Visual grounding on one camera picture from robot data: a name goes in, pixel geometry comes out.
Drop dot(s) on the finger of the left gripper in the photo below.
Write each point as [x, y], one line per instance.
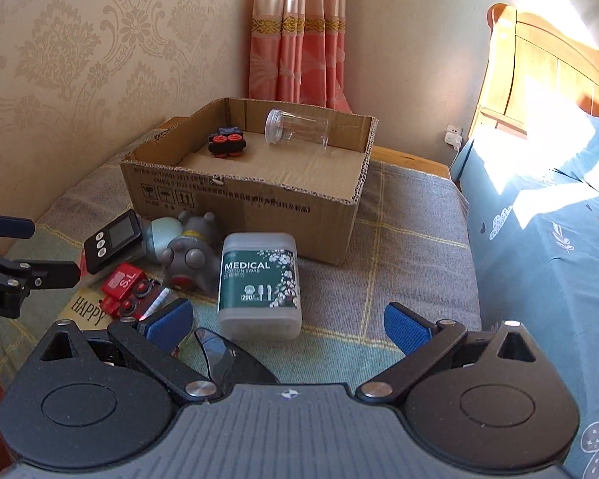
[41, 275]
[11, 227]

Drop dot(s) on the orange wooden headboard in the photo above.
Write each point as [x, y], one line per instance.
[528, 53]

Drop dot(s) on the mint green egg-shaped case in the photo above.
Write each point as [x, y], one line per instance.
[157, 234]

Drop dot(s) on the red toy train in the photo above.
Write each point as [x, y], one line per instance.
[129, 292]

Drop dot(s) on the white medical cotton swab box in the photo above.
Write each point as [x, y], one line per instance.
[259, 295]

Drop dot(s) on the clear plastic jar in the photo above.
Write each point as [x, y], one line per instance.
[283, 126]

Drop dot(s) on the black digital timer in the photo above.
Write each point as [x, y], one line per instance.
[114, 243]

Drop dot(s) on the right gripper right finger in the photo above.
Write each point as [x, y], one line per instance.
[425, 345]

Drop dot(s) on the black toy car red wheels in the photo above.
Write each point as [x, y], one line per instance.
[227, 142]

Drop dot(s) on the pink patterned curtain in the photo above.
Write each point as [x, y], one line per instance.
[297, 52]

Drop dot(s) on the white wall plug charger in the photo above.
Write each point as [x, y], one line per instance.
[454, 137]

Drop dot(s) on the blue floral bed sheet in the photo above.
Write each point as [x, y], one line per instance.
[533, 222]

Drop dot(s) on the grey rubber animal toy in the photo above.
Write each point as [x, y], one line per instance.
[190, 261]

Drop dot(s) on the brown cardboard box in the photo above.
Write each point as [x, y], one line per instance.
[320, 219]

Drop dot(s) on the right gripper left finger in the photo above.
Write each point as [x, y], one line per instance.
[147, 346]

